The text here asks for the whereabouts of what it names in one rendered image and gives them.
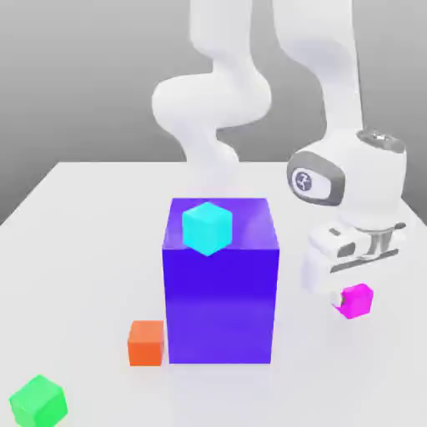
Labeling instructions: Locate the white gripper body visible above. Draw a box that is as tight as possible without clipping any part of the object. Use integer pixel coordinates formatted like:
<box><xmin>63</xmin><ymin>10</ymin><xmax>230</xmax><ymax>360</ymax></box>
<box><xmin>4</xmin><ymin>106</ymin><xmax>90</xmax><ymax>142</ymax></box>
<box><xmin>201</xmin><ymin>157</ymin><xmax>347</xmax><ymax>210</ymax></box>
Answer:
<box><xmin>301</xmin><ymin>247</ymin><xmax>402</xmax><ymax>297</ymax></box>

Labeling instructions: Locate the small magenta cube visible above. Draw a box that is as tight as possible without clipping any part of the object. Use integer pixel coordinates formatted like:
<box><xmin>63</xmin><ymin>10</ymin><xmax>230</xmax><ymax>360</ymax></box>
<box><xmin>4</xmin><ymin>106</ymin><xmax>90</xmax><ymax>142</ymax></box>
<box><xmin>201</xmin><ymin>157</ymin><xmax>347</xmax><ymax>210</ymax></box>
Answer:
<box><xmin>335</xmin><ymin>283</ymin><xmax>375</xmax><ymax>320</ymax></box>

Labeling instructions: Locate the small cyan cube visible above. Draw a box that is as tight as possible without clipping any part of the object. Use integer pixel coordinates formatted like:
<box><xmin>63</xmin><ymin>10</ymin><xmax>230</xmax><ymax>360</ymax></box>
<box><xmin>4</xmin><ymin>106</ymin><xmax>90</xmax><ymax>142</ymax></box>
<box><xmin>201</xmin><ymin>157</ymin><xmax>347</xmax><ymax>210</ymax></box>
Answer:
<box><xmin>182</xmin><ymin>201</ymin><xmax>234</xmax><ymax>258</ymax></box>

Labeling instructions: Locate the small orange cube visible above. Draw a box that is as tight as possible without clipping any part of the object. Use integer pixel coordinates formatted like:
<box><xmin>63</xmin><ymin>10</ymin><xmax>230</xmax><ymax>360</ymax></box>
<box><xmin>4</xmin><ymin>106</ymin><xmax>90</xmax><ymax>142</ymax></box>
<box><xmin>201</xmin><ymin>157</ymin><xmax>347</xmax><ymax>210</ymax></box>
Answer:
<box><xmin>127</xmin><ymin>319</ymin><xmax>165</xmax><ymax>367</ymax></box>

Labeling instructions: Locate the small green cube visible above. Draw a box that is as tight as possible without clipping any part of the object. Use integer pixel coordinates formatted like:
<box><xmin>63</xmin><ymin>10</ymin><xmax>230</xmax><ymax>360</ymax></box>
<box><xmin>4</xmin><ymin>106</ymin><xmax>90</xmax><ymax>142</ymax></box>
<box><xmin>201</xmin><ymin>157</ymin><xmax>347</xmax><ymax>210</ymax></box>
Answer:
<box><xmin>8</xmin><ymin>374</ymin><xmax>69</xmax><ymax>427</ymax></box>

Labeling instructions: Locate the large purple box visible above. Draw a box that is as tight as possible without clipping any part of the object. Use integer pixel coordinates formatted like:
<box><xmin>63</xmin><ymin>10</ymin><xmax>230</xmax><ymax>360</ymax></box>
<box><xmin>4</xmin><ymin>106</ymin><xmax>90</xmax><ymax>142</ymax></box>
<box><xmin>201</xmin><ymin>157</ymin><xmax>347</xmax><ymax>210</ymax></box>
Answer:
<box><xmin>162</xmin><ymin>197</ymin><xmax>280</xmax><ymax>365</ymax></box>

